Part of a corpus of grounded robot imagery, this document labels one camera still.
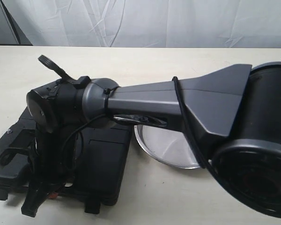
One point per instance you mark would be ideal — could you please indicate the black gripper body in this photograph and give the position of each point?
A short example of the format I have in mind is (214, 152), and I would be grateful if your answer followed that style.
(56, 108)

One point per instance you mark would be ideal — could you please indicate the black plastic tool case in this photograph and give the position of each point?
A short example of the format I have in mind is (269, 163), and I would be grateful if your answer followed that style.
(96, 180)

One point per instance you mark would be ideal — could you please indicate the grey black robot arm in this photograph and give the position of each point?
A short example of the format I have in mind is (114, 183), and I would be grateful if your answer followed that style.
(231, 119)

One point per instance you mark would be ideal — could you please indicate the round stainless steel pan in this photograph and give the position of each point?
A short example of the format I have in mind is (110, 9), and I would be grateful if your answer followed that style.
(166, 146)

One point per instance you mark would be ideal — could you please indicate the white backdrop curtain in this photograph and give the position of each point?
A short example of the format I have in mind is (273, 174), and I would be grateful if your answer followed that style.
(142, 23)

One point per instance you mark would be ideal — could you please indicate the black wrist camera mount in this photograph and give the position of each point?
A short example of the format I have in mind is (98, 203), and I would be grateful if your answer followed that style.
(17, 140)

